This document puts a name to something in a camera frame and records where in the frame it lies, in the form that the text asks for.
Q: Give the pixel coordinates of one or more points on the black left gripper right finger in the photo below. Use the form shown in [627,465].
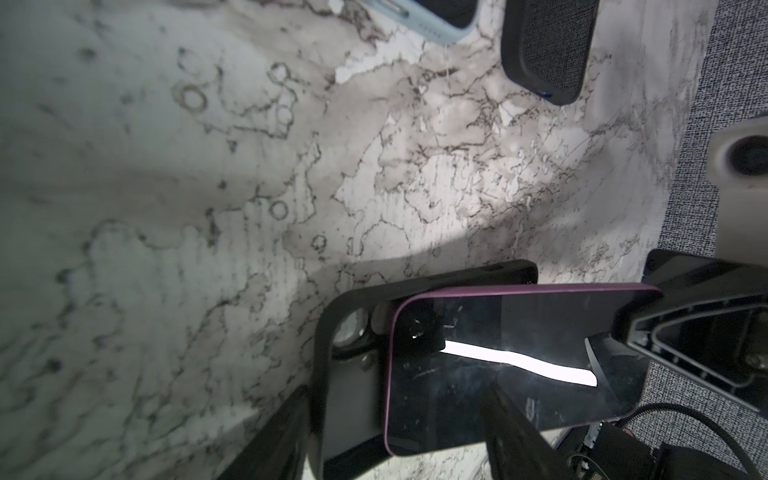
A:
[516,450]

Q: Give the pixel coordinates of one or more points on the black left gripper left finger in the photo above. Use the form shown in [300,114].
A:
[279,449]

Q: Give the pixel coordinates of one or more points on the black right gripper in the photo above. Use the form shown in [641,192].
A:
[706,319]

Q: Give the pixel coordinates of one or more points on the black phone case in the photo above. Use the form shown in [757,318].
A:
[347,383]

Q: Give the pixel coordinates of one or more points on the light blue phone case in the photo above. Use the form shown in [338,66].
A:
[418,19]

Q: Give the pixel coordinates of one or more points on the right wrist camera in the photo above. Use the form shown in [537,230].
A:
[737,167]

